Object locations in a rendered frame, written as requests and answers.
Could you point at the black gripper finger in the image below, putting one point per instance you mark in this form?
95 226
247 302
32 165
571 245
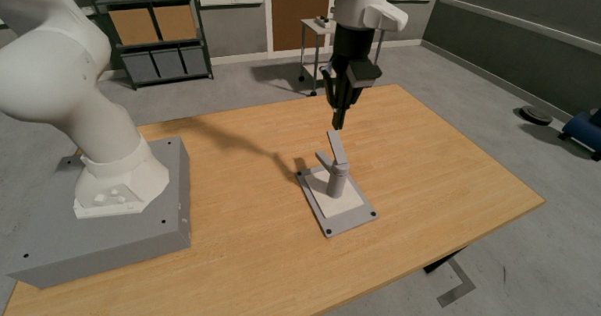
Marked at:
349 99
335 100

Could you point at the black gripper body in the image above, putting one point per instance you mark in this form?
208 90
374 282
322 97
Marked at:
350 44

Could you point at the grey tap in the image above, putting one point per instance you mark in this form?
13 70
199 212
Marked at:
327 186

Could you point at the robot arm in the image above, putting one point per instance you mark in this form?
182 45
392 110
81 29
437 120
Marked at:
50 74

